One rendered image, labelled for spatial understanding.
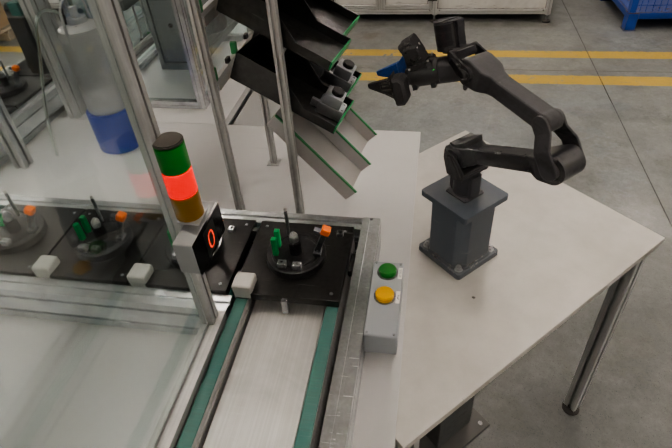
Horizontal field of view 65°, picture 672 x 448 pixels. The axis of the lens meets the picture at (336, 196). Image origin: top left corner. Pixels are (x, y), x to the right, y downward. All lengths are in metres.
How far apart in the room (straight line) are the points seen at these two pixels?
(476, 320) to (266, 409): 0.51
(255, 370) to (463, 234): 0.56
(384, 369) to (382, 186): 0.63
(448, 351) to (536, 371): 1.10
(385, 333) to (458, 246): 0.32
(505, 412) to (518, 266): 0.87
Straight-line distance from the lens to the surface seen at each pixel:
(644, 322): 2.58
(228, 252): 1.29
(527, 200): 1.61
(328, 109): 1.27
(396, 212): 1.51
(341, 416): 1.01
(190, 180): 0.90
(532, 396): 2.22
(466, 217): 1.21
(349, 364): 1.06
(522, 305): 1.32
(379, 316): 1.13
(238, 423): 1.08
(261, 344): 1.17
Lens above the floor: 1.85
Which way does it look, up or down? 39 degrees down
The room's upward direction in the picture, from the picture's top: 5 degrees counter-clockwise
